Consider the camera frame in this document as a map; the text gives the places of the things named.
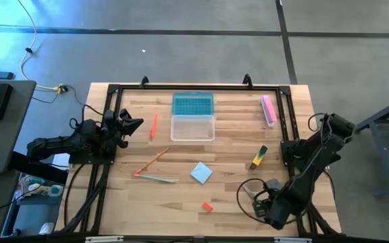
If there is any green yellow crayon box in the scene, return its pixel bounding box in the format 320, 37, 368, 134
249, 144, 269, 171

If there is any blue sticky note pad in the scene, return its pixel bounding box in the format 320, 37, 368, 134
190, 161, 213, 185

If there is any black metal table frame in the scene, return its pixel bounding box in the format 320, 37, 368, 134
55, 83, 342, 237

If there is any black desk support beam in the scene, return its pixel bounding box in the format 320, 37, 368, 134
7, 151, 70, 186

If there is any orange highlighter pen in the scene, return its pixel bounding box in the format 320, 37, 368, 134
149, 113, 159, 141

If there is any pink white rectangular box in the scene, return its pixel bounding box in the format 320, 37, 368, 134
260, 94, 278, 128

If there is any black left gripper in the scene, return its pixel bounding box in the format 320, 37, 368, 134
103, 108, 145, 149

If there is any teal tape roll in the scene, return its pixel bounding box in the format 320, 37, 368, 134
49, 184, 64, 198

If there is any silver table edge bracket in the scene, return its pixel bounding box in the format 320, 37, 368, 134
84, 235, 124, 243
274, 237, 313, 243

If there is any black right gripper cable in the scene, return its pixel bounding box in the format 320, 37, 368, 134
236, 178, 303, 225

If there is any orange pencil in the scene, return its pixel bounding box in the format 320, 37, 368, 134
134, 147, 171, 176

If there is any white shoe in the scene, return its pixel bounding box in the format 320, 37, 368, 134
38, 221, 55, 236

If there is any dark blue metal table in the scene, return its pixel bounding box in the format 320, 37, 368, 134
351, 92, 389, 198

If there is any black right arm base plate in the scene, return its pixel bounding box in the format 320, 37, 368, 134
280, 140, 330, 169

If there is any grey desk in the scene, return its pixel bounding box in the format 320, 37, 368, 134
0, 80, 37, 175

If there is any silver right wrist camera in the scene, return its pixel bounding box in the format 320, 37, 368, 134
265, 178, 282, 190

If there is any teal pencil pink eraser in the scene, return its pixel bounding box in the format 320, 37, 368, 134
134, 173, 175, 184

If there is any black floor cable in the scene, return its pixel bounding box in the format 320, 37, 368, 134
32, 84, 104, 117

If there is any clear pencil box blue lid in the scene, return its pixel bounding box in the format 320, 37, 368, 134
170, 91, 216, 142

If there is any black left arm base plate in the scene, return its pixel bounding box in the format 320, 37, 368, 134
68, 148, 116, 165

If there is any cream floor cable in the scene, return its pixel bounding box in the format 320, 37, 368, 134
17, 0, 63, 94

